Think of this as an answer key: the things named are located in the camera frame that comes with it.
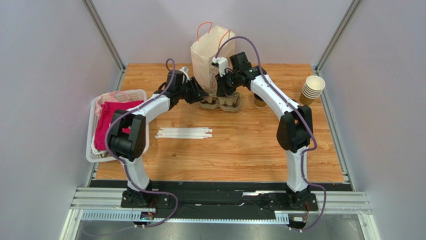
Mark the pink folded cloth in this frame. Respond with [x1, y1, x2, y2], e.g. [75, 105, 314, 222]
[93, 100, 144, 152]

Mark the white plastic basket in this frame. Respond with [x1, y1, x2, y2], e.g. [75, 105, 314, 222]
[85, 89, 148, 163]

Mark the brown paper coffee cup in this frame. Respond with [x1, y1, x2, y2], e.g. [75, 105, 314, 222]
[253, 94, 267, 109]

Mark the cardboard cup carrier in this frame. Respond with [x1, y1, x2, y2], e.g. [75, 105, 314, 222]
[199, 91, 242, 112]

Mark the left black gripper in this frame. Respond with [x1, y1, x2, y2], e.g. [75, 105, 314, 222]
[176, 77, 209, 105]

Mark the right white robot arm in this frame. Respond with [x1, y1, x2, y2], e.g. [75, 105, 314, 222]
[211, 52, 313, 208]

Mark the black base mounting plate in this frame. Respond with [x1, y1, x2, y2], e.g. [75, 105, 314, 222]
[89, 180, 353, 222]

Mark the stack of paper cups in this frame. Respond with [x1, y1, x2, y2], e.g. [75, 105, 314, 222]
[299, 75, 326, 105]

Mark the white paper takeout bag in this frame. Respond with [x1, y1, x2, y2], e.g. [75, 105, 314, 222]
[190, 21, 236, 94]

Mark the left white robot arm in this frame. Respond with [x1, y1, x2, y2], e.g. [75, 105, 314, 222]
[105, 70, 209, 207]

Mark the bundle of wrapped straws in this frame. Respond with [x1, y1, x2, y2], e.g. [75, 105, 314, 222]
[155, 127, 213, 139]

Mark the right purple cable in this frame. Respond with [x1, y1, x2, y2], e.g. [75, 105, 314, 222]
[214, 35, 328, 233]

